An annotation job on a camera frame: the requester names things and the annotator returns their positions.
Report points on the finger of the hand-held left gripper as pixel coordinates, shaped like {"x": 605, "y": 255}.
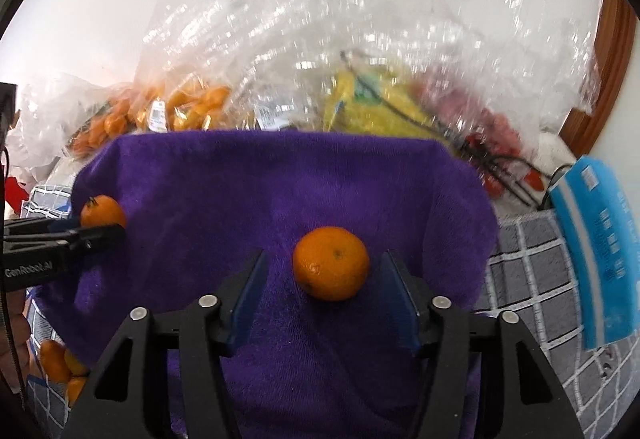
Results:
{"x": 35, "y": 225}
{"x": 95, "y": 238}

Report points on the purple towel-covered tray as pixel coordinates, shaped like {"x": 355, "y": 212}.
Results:
{"x": 300, "y": 179}

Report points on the red bagged produce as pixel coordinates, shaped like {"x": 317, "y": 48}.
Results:
{"x": 500, "y": 129}

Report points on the orange with green stem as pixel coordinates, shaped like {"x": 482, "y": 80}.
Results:
{"x": 102, "y": 213}

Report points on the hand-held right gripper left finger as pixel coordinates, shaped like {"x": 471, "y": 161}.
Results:
{"x": 250, "y": 299}

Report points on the grey checked blanket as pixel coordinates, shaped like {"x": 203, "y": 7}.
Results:
{"x": 525, "y": 269}

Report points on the white plastic bag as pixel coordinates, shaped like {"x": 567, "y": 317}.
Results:
{"x": 45, "y": 119}

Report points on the wooden door frame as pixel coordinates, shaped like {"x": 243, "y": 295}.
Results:
{"x": 612, "y": 44}

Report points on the large clear plastic bag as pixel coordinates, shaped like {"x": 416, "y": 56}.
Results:
{"x": 400, "y": 9}

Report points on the blue plastic packet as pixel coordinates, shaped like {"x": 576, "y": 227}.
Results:
{"x": 595, "y": 244}

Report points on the pile of bagged oranges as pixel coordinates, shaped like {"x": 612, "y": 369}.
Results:
{"x": 210, "y": 101}

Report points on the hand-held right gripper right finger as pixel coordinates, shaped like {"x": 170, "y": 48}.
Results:
{"x": 395, "y": 299}

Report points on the pile of bagged tangerines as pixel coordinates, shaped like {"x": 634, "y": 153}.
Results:
{"x": 107, "y": 124}

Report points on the large orange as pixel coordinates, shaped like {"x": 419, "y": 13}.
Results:
{"x": 77, "y": 364}
{"x": 52, "y": 361}

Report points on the person's left hand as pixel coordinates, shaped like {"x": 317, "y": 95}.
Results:
{"x": 12, "y": 339}

